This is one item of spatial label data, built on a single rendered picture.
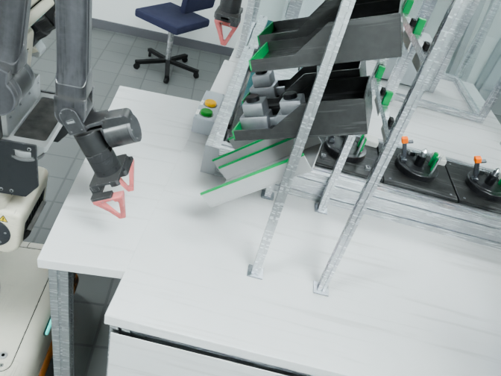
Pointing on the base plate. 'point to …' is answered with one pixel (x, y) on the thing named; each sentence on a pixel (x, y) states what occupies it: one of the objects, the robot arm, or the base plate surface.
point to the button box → (200, 123)
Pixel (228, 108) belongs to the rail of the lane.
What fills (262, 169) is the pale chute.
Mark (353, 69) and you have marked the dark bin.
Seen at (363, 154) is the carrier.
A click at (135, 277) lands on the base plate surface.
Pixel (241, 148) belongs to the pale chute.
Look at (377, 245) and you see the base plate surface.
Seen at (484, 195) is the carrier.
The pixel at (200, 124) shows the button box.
